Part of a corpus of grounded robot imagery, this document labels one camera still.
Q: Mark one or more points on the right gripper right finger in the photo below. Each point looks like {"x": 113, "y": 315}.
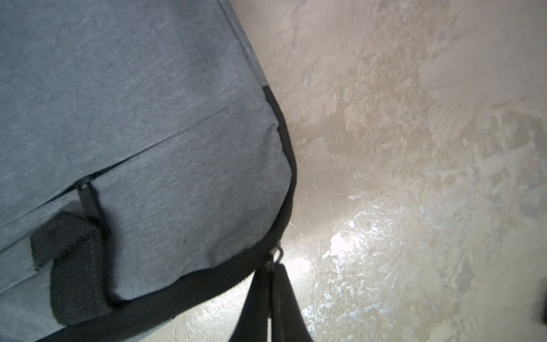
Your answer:
{"x": 287, "y": 321}

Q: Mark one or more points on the grey laptop bag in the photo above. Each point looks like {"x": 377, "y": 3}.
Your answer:
{"x": 145, "y": 165}

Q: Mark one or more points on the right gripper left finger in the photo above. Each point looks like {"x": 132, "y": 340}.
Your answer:
{"x": 252, "y": 325}

